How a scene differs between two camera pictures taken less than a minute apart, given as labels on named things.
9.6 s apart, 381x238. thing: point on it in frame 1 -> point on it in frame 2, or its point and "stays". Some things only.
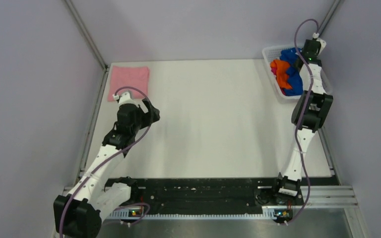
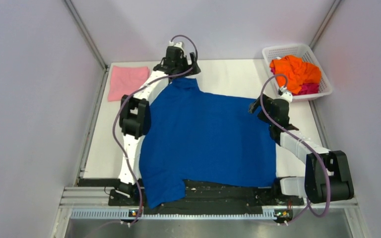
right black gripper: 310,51 -> 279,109
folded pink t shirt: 124,76 stays
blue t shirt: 287,55 -> 204,137
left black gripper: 148,116 -> 192,60
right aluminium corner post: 328,16 stays
